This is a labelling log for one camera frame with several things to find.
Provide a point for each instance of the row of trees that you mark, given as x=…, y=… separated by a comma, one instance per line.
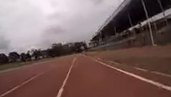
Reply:
x=37, y=53

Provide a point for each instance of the red running track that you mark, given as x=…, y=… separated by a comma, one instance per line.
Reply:
x=91, y=94

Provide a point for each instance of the roofed grandstand building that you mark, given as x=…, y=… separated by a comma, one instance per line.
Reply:
x=158, y=11

